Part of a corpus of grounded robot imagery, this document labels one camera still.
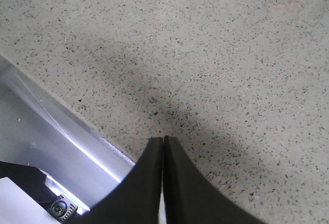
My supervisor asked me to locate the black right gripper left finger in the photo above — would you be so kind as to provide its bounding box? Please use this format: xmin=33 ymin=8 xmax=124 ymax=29
xmin=73 ymin=137 xmax=163 ymax=223

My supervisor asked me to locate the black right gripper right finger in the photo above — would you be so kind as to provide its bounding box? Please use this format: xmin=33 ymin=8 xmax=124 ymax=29
xmin=163 ymin=136 xmax=262 ymax=223

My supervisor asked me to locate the black bracket with screw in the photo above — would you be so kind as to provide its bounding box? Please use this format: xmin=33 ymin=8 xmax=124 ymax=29
xmin=1 ymin=161 xmax=78 ymax=223

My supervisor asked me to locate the aluminium table edge rail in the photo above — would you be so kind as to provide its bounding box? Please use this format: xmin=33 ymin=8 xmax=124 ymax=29
xmin=1 ymin=58 xmax=134 ymax=215

